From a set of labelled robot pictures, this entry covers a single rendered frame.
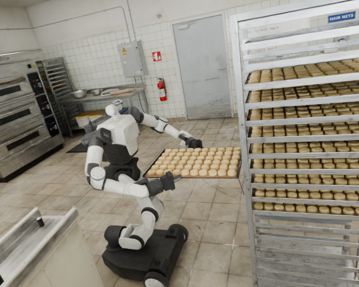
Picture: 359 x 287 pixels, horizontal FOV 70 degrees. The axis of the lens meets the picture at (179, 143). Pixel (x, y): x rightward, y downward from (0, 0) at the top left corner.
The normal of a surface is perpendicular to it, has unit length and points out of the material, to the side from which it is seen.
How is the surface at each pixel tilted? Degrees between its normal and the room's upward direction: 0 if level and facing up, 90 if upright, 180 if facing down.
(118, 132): 86
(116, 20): 90
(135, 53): 90
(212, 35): 90
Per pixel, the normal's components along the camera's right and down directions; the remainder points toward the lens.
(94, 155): 0.28, -0.56
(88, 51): -0.30, 0.41
